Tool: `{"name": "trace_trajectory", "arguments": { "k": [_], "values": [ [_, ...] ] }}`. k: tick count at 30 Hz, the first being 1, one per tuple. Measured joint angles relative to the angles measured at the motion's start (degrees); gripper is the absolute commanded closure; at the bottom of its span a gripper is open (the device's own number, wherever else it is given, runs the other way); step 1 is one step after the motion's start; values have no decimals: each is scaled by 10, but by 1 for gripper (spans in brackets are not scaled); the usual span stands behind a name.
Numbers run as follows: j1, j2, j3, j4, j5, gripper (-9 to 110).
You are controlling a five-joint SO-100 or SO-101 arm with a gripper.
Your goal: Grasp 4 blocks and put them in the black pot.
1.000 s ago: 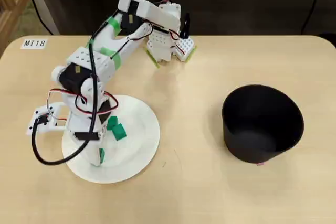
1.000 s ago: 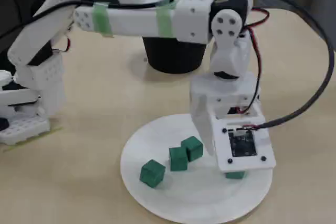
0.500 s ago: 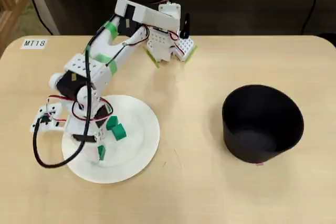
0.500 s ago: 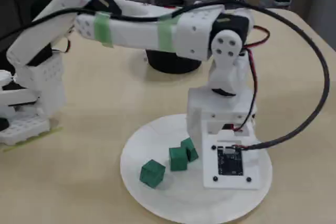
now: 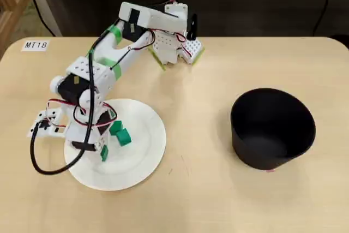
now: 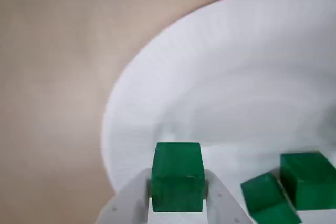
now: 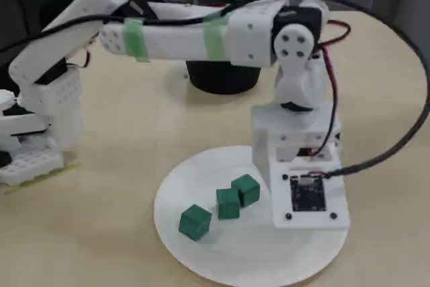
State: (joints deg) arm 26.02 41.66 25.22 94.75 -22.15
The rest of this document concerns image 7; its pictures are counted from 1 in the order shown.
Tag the black pot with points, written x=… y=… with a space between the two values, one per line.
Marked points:
x=221 y=78

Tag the yellow-green base mat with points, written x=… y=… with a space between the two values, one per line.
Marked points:
x=40 y=180

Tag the green cube block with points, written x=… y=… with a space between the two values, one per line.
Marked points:
x=228 y=204
x=195 y=223
x=248 y=191

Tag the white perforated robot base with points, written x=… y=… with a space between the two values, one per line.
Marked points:
x=30 y=166

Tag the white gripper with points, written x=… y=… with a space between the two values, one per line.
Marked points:
x=263 y=142

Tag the light green tape strip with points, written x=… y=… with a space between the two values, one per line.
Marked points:
x=215 y=40

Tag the dark green tape strip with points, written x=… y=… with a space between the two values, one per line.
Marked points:
x=136 y=41

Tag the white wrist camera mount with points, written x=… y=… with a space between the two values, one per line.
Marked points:
x=282 y=206

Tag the white paper plate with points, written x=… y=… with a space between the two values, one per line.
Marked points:
x=235 y=253

